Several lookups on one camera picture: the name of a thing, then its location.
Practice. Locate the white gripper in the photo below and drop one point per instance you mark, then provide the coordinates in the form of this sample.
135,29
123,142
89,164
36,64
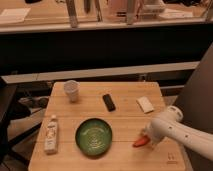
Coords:
150,135

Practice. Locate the red pepper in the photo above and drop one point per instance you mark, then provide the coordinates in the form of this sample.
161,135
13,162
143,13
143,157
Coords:
140,141

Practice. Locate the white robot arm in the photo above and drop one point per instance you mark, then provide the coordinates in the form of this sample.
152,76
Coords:
167,123

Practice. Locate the white sponge block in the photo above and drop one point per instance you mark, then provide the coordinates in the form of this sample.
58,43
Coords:
145,104

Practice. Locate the black rectangular remote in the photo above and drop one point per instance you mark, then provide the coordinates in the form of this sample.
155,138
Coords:
109,102

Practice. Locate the green round plate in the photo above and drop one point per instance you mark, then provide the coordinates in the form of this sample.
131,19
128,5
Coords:
94,137

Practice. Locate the white paper cup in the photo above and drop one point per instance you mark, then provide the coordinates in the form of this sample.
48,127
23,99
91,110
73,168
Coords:
71,89

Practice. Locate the white lotion bottle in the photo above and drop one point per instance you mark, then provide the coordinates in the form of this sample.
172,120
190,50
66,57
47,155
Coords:
51,135

